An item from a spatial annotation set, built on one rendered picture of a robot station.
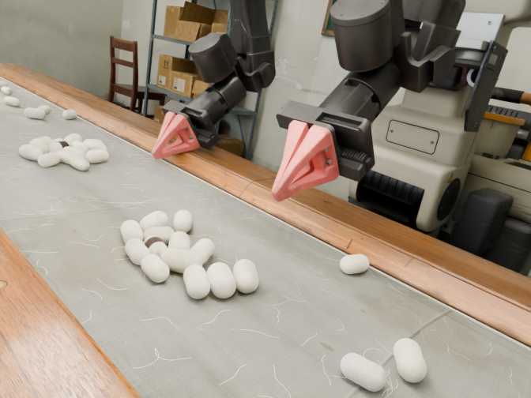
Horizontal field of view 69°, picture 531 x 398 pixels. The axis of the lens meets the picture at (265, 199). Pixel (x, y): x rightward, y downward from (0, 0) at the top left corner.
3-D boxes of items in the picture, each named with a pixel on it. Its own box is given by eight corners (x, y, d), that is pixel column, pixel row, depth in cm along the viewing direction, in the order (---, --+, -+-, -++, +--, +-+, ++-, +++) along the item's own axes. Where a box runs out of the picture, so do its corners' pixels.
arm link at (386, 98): (406, 95, 46) (364, 87, 49) (404, 41, 41) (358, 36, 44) (377, 131, 43) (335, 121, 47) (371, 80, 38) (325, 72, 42)
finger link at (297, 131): (306, 191, 33) (363, 121, 36) (246, 166, 37) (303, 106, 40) (321, 235, 38) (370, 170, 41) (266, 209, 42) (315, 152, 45)
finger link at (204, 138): (160, 148, 58) (203, 111, 62) (135, 137, 62) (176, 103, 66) (179, 179, 63) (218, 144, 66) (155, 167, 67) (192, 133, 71)
